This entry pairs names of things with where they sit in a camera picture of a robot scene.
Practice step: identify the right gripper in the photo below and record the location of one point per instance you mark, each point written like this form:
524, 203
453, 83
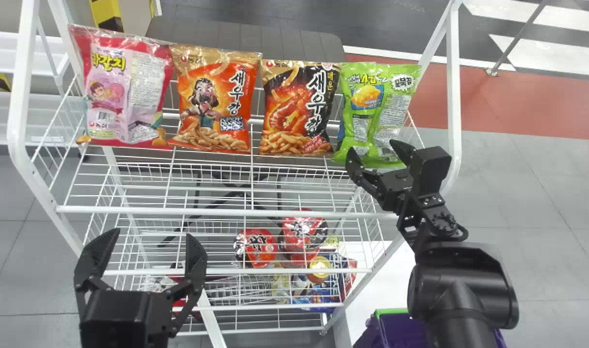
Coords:
395, 191

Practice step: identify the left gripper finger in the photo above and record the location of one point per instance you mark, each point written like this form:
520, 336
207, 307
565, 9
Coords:
93, 261
195, 270

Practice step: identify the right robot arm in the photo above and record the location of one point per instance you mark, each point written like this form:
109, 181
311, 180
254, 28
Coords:
461, 290

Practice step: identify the green snack packet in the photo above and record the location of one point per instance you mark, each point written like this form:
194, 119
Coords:
376, 111

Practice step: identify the red noodle cup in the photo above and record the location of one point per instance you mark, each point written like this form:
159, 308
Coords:
258, 249
301, 232

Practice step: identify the black snack packet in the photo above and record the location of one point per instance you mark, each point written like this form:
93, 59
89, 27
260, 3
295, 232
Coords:
296, 106

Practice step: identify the yellow can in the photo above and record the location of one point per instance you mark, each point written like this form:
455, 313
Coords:
319, 268

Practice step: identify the blue snack packet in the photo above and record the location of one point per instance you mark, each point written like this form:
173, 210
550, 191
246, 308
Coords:
318, 295

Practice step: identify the white shelf trolley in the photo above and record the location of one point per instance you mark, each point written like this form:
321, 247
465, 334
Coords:
14, 111

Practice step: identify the orange snack packet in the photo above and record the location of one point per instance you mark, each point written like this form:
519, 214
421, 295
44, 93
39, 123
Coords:
212, 101

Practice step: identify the purple crate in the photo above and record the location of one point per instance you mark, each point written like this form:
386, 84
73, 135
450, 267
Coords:
391, 333

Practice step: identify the red and pink snack packet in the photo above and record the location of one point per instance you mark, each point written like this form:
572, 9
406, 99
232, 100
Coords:
125, 87

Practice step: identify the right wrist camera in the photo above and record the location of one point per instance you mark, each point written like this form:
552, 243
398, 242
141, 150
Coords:
430, 169

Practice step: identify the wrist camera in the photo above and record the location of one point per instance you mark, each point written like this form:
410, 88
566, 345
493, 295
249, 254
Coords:
122, 319
430, 169

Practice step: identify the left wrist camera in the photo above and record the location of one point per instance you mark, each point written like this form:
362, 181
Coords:
122, 319

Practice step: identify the yellow and black striped post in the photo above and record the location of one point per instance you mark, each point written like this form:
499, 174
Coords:
106, 14

